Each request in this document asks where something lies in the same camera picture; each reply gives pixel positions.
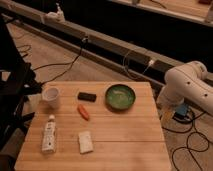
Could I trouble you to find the black cables at right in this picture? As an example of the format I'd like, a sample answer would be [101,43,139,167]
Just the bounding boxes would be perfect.
[160,108,213,171]

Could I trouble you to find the black floor cable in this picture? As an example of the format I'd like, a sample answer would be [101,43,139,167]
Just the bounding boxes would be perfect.
[32,39,88,84]

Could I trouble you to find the orange toy carrot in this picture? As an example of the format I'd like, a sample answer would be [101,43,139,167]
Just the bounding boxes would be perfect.
[77,104,90,120]

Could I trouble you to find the black rectangular block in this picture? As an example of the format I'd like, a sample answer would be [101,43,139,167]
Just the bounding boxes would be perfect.
[78,92,96,102]

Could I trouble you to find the white paper cup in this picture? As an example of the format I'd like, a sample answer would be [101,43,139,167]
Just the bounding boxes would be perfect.
[42,87,60,109]

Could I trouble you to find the black equipment stand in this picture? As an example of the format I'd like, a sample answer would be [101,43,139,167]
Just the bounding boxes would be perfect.
[0,14,42,150]

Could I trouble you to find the white tube with label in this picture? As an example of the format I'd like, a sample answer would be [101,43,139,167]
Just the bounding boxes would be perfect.
[41,115,56,153]

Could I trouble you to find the long metal rail beam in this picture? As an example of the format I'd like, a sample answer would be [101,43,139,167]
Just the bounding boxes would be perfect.
[0,0,213,88]

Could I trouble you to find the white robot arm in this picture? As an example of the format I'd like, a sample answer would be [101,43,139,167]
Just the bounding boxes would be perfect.
[157,61,213,115]

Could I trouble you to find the blue box on floor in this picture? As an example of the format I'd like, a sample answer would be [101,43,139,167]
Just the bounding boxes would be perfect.
[174,104,189,119]

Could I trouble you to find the green ceramic bowl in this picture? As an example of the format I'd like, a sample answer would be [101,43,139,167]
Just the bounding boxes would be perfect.
[105,84,136,110]

